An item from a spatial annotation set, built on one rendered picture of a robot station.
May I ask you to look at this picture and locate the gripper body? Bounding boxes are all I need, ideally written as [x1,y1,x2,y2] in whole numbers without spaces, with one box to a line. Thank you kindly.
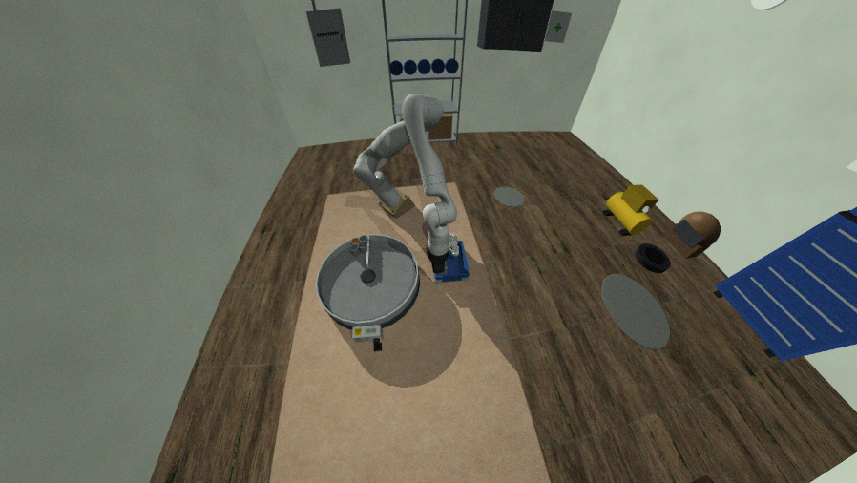
[428,234,459,273]

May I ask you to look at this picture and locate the blue plastic crate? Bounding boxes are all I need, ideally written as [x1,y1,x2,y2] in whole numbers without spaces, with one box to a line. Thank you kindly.
[434,241,470,284]

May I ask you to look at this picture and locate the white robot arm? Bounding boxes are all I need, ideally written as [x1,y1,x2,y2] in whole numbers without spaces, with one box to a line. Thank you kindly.
[353,94,457,246]

